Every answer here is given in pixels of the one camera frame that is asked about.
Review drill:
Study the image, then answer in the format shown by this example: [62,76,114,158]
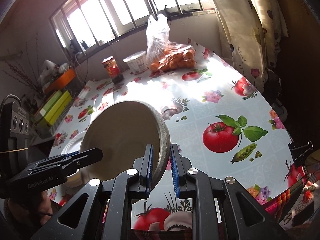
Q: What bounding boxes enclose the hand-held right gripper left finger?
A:
[30,144,154,240]

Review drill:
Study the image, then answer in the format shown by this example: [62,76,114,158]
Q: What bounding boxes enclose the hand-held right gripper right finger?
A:
[170,144,290,240]

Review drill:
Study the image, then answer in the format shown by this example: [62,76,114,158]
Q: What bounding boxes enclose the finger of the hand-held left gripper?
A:
[26,152,80,172]
[61,148,104,178]

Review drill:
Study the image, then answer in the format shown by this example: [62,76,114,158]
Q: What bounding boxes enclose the person's left hand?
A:
[7,191,55,221]

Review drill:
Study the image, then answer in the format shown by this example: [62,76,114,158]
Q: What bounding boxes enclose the striped box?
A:
[49,97,76,136]

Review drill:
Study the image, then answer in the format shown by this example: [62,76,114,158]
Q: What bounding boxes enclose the lime green box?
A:
[37,91,73,127]

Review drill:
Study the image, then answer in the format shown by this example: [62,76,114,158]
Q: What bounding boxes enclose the green and white box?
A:
[34,90,63,117]

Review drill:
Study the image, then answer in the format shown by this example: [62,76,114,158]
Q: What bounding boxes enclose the dried branches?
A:
[2,32,43,93]

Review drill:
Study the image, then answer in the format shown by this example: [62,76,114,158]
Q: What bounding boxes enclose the sauce jar with red label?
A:
[102,56,124,84]

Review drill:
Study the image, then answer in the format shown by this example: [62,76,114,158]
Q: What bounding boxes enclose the crumpled white plastic bag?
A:
[37,59,73,85]

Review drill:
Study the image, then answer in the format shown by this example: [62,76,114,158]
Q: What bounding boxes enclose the white plastic tub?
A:
[123,51,148,75]

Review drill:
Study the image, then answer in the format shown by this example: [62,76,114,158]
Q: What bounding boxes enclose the plastic bag of oranges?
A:
[146,14,197,72]

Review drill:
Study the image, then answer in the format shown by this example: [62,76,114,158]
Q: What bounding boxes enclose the colourful patterned cloth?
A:
[261,172,320,232]

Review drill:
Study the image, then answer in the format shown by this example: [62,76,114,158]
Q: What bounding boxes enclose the black binder clip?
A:
[287,141,314,168]

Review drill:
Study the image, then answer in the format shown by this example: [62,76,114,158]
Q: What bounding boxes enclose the dark bag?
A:
[264,67,284,102]

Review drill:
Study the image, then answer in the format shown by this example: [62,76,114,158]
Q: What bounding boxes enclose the cream patterned curtain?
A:
[202,0,288,98]

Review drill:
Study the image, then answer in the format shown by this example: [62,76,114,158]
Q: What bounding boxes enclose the barred window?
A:
[49,0,218,56]

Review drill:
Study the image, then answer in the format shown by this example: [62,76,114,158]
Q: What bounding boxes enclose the black hook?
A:
[163,4,173,22]

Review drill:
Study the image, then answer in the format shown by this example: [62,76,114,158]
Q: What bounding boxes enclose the black cable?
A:
[74,51,91,86]

